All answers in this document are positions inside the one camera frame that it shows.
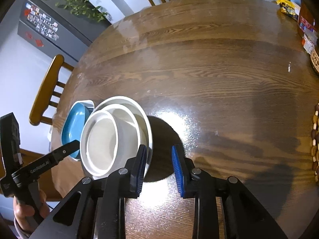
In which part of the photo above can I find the pink sleeved forearm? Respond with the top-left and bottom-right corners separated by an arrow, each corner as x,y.
14,218 -> 34,239

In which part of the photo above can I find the medium white bowl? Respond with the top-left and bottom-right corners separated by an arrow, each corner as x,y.
101,104 -> 141,177

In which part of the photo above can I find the red sauce bottle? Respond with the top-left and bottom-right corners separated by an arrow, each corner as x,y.
297,2 -> 318,37

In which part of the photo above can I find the person's left hand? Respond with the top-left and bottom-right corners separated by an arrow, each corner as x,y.
13,189 -> 50,219

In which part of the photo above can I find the yellow snack bag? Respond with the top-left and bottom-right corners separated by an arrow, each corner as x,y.
276,0 -> 301,21

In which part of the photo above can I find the blue square plate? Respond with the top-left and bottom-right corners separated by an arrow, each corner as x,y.
61,102 -> 92,161

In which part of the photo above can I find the large white bowl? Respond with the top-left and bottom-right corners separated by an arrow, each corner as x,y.
93,96 -> 154,176

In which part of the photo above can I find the dark sauce jar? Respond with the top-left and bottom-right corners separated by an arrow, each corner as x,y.
310,46 -> 319,75

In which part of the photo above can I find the small white ramekin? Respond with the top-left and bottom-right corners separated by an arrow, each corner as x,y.
80,111 -> 118,177

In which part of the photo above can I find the grey refrigerator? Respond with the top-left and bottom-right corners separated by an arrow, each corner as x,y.
17,0 -> 111,65

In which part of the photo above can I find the wooden bead trivet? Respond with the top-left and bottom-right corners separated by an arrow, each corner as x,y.
310,104 -> 319,184

